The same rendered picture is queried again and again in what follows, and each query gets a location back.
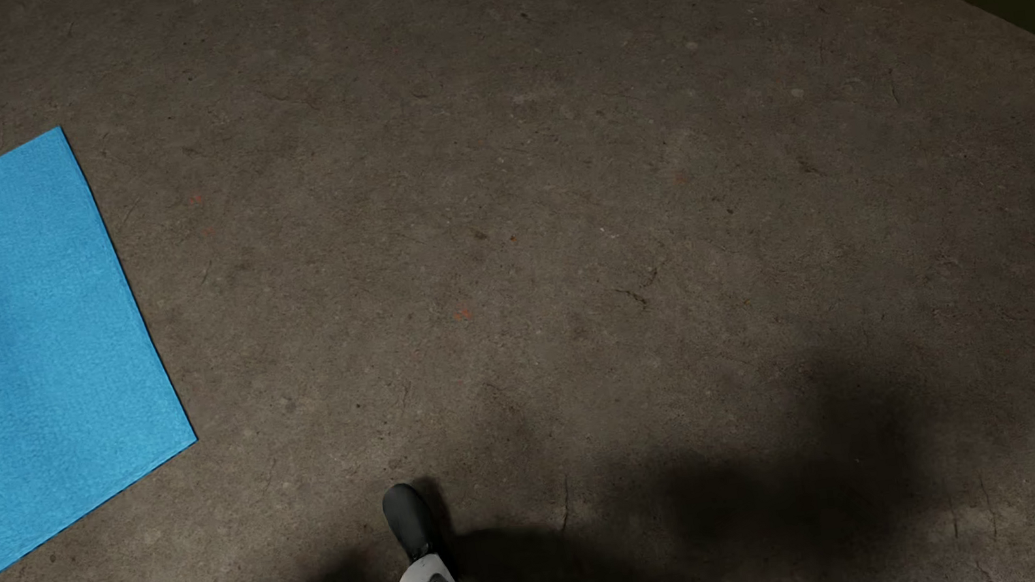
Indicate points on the blue floor mat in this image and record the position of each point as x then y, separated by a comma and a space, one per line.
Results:
12, 353

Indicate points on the black robot left foot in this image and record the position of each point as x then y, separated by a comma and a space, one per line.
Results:
409, 519

